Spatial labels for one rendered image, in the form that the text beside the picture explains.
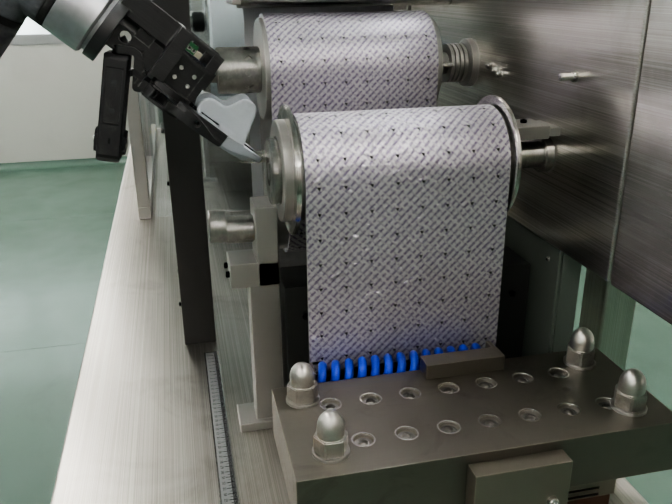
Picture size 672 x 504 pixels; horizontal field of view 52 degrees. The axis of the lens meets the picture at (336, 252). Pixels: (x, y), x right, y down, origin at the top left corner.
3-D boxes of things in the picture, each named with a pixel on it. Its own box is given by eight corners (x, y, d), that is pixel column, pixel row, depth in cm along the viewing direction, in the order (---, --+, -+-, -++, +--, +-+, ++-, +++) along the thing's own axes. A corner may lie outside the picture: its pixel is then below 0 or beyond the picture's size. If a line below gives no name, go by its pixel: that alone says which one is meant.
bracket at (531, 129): (496, 132, 86) (497, 116, 85) (538, 130, 87) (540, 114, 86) (514, 141, 81) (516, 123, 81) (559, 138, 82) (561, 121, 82)
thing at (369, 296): (309, 386, 83) (306, 241, 76) (492, 362, 88) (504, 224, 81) (310, 388, 82) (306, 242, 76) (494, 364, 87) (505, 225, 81)
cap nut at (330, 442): (308, 443, 68) (307, 403, 66) (345, 437, 68) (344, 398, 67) (316, 466, 64) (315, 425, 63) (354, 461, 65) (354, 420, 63)
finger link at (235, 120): (288, 131, 75) (219, 76, 72) (255, 174, 76) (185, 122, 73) (285, 127, 78) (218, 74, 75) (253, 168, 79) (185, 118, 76)
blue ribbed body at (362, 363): (312, 382, 82) (311, 356, 81) (481, 360, 86) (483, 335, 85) (318, 398, 79) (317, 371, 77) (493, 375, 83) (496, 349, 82)
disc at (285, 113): (275, 184, 89) (277, 79, 79) (279, 184, 89) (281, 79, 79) (294, 262, 78) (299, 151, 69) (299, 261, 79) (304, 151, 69)
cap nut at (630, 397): (602, 399, 74) (608, 363, 73) (633, 395, 75) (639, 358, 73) (623, 419, 71) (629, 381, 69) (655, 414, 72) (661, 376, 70)
